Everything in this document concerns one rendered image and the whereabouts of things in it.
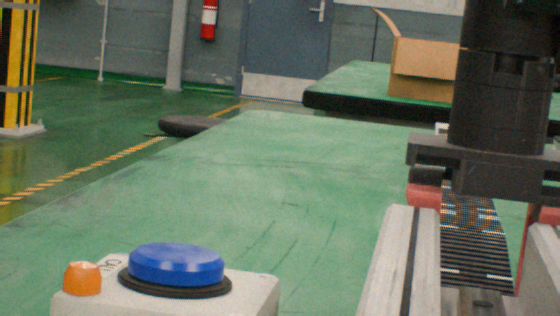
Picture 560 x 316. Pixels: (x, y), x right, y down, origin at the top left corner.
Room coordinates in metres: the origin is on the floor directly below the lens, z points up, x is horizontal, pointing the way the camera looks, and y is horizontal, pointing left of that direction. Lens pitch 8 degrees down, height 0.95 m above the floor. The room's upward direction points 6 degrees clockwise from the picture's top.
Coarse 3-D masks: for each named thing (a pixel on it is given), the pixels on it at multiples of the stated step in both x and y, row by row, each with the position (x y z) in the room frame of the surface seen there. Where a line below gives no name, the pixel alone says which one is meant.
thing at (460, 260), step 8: (440, 256) 0.67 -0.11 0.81; (448, 256) 0.67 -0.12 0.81; (456, 256) 0.67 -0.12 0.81; (464, 256) 0.67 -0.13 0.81; (456, 264) 0.66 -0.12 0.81; (464, 264) 0.66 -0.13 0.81; (472, 264) 0.66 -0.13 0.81; (480, 264) 0.66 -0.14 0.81; (488, 264) 0.66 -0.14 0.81; (496, 264) 0.66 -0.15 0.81; (504, 264) 0.66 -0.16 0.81
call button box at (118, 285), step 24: (120, 264) 0.43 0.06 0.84; (120, 288) 0.40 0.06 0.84; (144, 288) 0.39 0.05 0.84; (168, 288) 0.40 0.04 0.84; (192, 288) 0.40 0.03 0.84; (216, 288) 0.40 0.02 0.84; (240, 288) 0.42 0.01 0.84; (264, 288) 0.42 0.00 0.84; (72, 312) 0.38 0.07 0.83; (96, 312) 0.38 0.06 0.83; (120, 312) 0.38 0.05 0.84; (144, 312) 0.38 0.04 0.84; (168, 312) 0.38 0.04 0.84; (192, 312) 0.38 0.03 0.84; (216, 312) 0.38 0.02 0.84; (240, 312) 0.38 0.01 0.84; (264, 312) 0.40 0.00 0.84
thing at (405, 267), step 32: (384, 224) 0.47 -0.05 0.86; (416, 224) 0.47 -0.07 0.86; (544, 224) 0.51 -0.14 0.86; (384, 256) 0.40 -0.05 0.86; (416, 256) 0.40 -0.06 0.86; (544, 256) 0.44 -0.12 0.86; (384, 288) 0.35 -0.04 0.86; (416, 288) 0.35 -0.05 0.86; (448, 288) 0.52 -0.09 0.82; (480, 288) 0.47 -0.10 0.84; (544, 288) 0.42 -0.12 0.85
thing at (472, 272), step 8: (440, 264) 0.65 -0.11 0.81; (448, 264) 0.65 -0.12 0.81; (440, 272) 0.64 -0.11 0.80; (448, 272) 0.64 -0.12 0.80; (456, 272) 0.64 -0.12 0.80; (464, 272) 0.64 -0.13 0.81; (472, 272) 0.64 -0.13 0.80; (480, 272) 0.65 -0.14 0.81; (488, 272) 0.64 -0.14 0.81; (496, 272) 0.65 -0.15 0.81; (504, 272) 0.65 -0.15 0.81; (496, 280) 0.63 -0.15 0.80; (504, 280) 0.63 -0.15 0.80; (512, 280) 0.63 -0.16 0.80
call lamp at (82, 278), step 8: (72, 264) 0.39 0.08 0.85; (80, 264) 0.39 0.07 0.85; (88, 264) 0.39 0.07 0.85; (96, 264) 0.39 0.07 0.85; (72, 272) 0.38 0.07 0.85; (80, 272) 0.38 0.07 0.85; (88, 272) 0.38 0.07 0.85; (96, 272) 0.39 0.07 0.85; (64, 280) 0.39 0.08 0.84; (72, 280) 0.38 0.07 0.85; (80, 280) 0.38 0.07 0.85; (88, 280) 0.38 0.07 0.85; (96, 280) 0.39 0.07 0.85; (64, 288) 0.38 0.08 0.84; (72, 288) 0.38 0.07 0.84; (80, 288) 0.38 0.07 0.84; (88, 288) 0.38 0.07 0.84; (96, 288) 0.39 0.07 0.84
